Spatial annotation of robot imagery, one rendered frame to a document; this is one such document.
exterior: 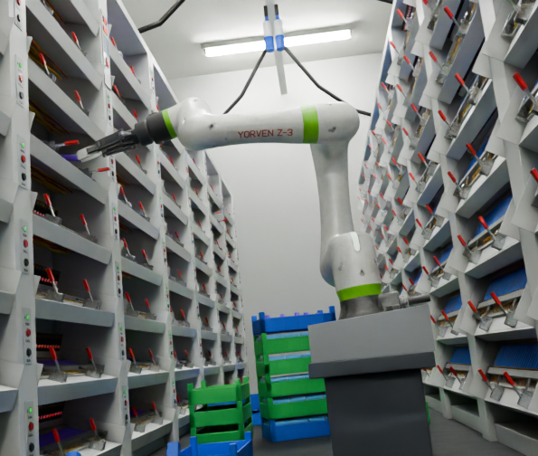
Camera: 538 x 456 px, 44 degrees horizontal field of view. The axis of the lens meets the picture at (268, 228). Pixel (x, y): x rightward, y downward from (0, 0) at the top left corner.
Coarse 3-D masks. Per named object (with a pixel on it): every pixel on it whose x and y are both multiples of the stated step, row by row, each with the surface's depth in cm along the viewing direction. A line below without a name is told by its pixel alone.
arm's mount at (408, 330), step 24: (384, 312) 171; (408, 312) 171; (312, 336) 173; (336, 336) 172; (360, 336) 171; (384, 336) 170; (408, 336) 170; (432, 336) 169; (312, 360) 172; (336, 360) 171
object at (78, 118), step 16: (32, 64) 168; (32, 80) 170; (48, 80) 178; (32, 96) 195; (48, 96) 180; (64, 96) 189; (48, 112) 208; (64, 112) 192; (80, 112) 202; (48, 128) 217; (64, 128) 217; (80, 128) 220; (96, 128) 216
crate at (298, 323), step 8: (320, 312) 278; (256, 320) 263; (264, 320) 255; (272, 320) 256; (280, 320) 256; (288, 320) 257; (296, 320) 257; (304, 320) 258; (312, 320) 259; (320, 320) 259; (328, 320) 260; (256, 328) 264; (264, 328) 255; (272, 328) 255; (280, 328) 256; (288, 328) 256; (296, 328) 257; (304, 328) 257
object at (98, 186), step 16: (32, 112) 162; (32, 144) 164; (32, 160) 189; (48, 160) 174; (64, 160) 183; (32, 176) 199; (48, 176) 201; (64, 176) 185; (80, 176) 196; (96, 176) 222; (64, 192) 217; (96, 192) 210
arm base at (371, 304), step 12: (348, 300) 184; (360, 300) 182; (372, 300) 182; (384, 300) 183; (396, 300) 182; (408, 300) 186; (420, 300) 185; (348, 312) 182; (360, 312) 180; (372, 312) 180
